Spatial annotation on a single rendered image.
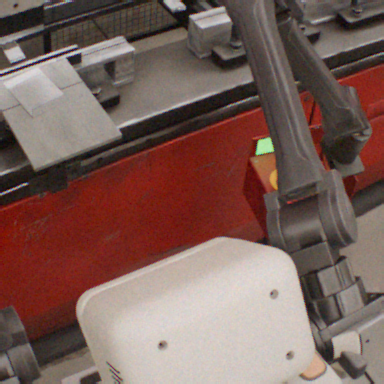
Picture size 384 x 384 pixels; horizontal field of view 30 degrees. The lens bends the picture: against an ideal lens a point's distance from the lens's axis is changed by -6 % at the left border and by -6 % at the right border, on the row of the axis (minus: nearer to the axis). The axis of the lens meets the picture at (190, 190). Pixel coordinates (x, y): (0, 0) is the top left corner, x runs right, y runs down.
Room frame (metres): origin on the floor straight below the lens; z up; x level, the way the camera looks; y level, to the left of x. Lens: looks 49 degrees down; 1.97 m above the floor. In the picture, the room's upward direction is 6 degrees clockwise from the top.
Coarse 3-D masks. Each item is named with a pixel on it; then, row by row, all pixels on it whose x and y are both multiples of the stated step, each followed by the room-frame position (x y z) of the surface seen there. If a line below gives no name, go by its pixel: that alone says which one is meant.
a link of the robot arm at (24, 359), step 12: (0, 312) 0.38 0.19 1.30; (12, 312) 0.39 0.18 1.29; (0, 324) 0.36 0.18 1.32; (12, 324) 0.37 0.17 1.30; (0, 336) 0.35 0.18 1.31; (12, 336) 0.36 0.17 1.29; (24, 336) 0.37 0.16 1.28; (0, 348) 0.34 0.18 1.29; (12, 348) 0.35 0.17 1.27; (24, 348) 0.36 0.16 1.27; (12, 360) 0.34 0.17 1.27; (24, 360) 0.35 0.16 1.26; (24, 372) 0.34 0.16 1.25; (36, 372) 0.34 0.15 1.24
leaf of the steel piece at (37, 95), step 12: (24, 84) 1.08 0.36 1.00; (36, 84) 1.08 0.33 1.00; (48, 84) 1.08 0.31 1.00; (24, 96) 1.04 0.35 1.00; (36, 96) 1.05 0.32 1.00; (48, 96) 1.05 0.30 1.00; (60, 96) 1.03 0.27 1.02; (24, 108) 1.01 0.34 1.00; (36, 108) 0.99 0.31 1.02; (48, 108) 1.01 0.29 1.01
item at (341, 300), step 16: (320, 272) 0.53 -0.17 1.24; (336, 272) 0.53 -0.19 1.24; (352, 272) 0.54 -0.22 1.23; (304, 288) 0.52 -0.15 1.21; (320, 288) 0.51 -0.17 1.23; (336, 288) 0.51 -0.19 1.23; (352, 288) 0.51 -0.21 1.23; (320, 304) 0.50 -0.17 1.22; (336, 304) 0.49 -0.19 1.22; (352, 304) 0.50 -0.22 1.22; (368, 304) 0.50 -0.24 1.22; (336, 320) 0.48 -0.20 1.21; (352, 320) 0.48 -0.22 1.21; (320, 336) 0.45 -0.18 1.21
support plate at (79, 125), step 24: (24, 72) 1.12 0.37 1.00; (48, 72) 1.12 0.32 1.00; (72, 72) 1.13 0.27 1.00; (0, 96) 1.04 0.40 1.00; (72, 96) 1.06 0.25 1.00; (24, 120) 0.98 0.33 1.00; (48, 120) 0.98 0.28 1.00; (72, 120) 0.99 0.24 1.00; (96, 120) 0.99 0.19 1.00; (24, 144) 0.91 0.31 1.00; (48, 144) 0.92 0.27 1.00; (72, 144) 0.93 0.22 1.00; (96, 144) 0.93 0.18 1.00
